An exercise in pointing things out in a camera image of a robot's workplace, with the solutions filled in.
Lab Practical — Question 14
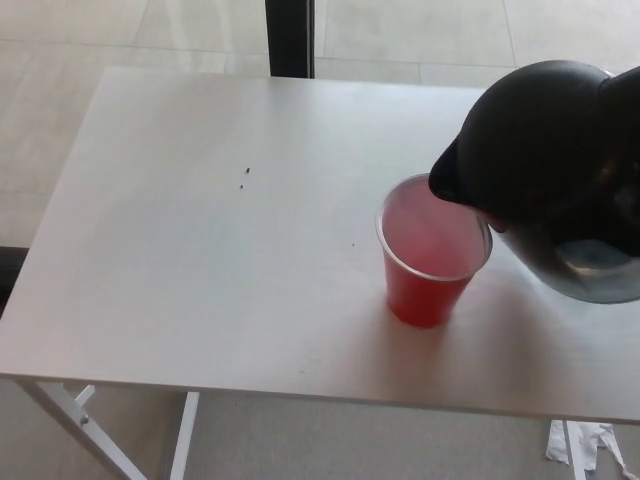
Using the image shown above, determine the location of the crumpled white paper scrap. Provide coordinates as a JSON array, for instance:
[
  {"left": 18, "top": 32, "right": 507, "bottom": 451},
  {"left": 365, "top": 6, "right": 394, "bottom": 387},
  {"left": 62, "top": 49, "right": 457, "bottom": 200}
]
[{"left": 544, "top": 419, "right": 626, "bottom": 480}]

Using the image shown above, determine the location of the black electric kettle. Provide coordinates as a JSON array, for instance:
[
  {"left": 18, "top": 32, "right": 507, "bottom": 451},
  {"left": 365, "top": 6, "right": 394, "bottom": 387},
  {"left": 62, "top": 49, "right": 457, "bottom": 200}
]
[{"left": 428, "top": 59, "right": 640, "bottom": 305}]

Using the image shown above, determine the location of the red plastic cup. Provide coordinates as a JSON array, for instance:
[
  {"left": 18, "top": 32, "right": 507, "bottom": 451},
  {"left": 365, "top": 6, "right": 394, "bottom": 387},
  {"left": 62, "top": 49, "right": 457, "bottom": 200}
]
[{"left": 375, "top": 173, "right": 495, "bottom": 330}]

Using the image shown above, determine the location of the white metal table leg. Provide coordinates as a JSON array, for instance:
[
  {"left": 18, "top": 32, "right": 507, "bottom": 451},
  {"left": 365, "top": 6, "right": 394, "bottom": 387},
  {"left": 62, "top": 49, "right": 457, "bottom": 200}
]
[
  {"left": 566, "top": 422, "right": 587, "bottom": 480},
  {"left": 168, "top": 391, "right": 201, "bottom": 480},
  {"left": 14, "top": 380, "right": 134, "bottom": 480}
]

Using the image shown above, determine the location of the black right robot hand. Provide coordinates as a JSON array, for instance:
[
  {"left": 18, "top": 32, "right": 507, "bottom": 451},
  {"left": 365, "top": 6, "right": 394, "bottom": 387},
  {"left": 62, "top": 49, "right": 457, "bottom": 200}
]
[{"left": 597, "top": 64, "right": 640, "bottom": 166}]

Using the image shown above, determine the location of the black vertical pillar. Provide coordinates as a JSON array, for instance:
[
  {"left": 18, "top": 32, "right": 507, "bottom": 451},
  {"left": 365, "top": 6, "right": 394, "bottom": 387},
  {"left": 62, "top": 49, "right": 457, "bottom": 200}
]
[{"left": 266, "top": 0, "right": 316, "bottom": 80}]

